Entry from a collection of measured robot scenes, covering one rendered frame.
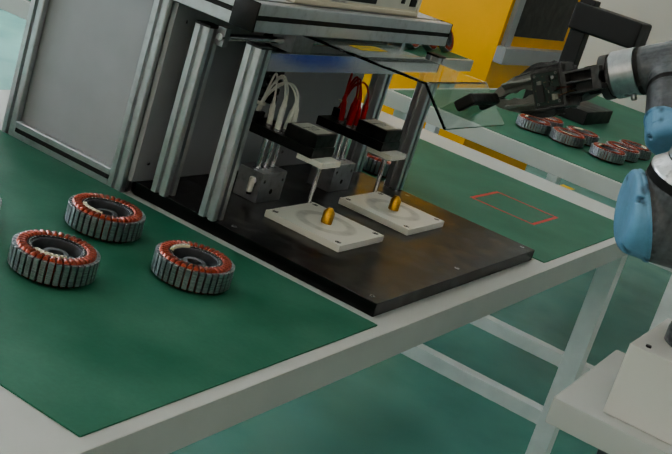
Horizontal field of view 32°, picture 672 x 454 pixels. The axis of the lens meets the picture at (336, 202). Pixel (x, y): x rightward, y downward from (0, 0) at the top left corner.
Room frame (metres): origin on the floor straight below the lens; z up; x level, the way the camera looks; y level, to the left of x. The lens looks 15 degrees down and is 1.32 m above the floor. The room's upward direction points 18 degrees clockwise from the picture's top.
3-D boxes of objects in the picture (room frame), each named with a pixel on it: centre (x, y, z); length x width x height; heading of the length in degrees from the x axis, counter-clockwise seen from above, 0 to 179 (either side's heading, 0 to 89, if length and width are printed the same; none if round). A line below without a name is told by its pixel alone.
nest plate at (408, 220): (2.07, -0.10, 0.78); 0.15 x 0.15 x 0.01; 63
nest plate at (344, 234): (1.85, 0.01, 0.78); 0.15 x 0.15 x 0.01; 63
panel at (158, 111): (2.08, 0.18, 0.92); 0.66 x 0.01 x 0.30; 153
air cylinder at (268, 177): (1.92, 0.13, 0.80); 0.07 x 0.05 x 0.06; 153
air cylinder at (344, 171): (2.13, 0.02, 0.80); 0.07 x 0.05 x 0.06; 153
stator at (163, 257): (1.50, 0.16, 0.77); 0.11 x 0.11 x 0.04
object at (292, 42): (1.95, 0.15, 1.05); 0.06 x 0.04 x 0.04; 153
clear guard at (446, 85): (1.95, -0.04, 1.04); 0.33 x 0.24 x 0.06; 63
